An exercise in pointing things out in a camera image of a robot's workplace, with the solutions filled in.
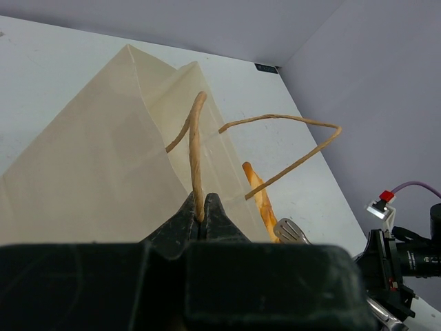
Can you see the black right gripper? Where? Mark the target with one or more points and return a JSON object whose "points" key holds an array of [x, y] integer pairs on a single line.
{"points": [[389, 258]]}

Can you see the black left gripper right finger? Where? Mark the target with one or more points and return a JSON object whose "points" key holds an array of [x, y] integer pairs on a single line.
{"points": [[217, 226]]}

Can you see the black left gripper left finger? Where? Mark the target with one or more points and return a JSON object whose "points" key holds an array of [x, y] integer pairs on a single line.
{"points": [[170, 238]]}

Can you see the beige paper bag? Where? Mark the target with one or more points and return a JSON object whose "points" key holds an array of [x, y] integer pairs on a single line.
{"points": [[122, 156]]}

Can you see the long baguette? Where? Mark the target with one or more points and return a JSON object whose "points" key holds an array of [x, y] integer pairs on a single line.
{"points": [[262, 201]]}

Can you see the blue label right corner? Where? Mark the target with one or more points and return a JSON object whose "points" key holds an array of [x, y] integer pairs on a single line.
{"points": [[265, 68]]}

